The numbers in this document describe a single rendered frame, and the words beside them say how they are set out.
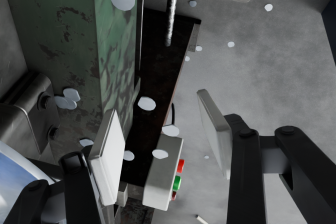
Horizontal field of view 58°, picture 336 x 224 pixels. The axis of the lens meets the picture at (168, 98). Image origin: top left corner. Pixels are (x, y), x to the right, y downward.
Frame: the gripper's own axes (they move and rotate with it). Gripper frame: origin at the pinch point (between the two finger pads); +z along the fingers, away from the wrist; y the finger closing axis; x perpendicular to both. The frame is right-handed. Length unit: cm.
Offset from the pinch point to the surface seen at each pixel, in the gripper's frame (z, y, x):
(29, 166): 3.1, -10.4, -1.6
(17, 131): 12.2, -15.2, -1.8
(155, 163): 33.6, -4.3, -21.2
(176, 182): 32.5, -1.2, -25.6
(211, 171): 118, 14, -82
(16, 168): 4.4, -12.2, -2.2
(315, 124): 88, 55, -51
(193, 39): 84, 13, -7
